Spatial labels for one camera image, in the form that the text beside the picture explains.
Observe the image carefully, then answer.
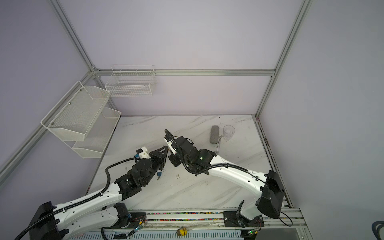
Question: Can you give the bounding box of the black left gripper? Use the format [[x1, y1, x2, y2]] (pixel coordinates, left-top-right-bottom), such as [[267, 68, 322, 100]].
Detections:
[[143, 148, 169, 187]]

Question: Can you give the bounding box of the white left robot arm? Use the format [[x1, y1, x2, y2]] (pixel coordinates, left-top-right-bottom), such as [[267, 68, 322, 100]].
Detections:
[[16, 147, 168, 240]]

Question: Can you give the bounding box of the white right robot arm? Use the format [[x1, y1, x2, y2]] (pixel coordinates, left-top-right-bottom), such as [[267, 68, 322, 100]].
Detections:
[[164, 130, 288, 228]]

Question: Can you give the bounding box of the grey fabric oblong case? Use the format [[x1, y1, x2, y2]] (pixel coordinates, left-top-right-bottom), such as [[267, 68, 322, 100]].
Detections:
[[210, 126, 220, 145]]

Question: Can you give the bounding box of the clear plastic cup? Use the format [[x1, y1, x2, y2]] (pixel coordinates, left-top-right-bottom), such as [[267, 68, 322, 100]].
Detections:
[[223, 125, 236, 141]]

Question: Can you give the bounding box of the white mesh two-tier shelf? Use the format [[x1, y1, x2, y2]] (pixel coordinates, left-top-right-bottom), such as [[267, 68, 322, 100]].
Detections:
[[41, 82, 121, 159]]

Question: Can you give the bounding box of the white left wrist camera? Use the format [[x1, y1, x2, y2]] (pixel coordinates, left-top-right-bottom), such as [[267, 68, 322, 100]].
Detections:
[[134, 147, 150, 161]]

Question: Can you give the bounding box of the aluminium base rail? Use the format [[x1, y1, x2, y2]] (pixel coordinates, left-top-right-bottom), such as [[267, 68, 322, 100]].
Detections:
[[74, 204, 313, 240]]

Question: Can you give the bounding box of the yellow connector on rail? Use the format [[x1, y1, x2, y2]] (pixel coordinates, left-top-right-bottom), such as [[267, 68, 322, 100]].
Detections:
[[176, 228, 188, 237]]

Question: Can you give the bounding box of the white wire basket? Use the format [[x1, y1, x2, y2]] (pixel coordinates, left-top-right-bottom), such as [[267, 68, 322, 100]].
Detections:
[[105, 65, 157, 97]]

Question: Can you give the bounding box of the aluminium frame back beam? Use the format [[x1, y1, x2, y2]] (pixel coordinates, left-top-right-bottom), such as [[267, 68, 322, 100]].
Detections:
[[95, 69, 276, 77]]

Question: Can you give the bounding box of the aluminium frame post left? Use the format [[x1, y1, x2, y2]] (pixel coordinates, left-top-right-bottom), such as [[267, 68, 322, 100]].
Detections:
[[48, 0, 97, 72]]

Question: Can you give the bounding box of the aluminium frame post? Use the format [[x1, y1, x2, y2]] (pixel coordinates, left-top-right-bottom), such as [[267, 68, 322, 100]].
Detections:
[[48, 0, 97, 72], [255, 0, 313, 119]]

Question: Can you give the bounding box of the aluminium frame post right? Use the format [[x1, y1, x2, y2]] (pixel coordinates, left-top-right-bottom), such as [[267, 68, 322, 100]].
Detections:
[[255, 0, 313, 119]]

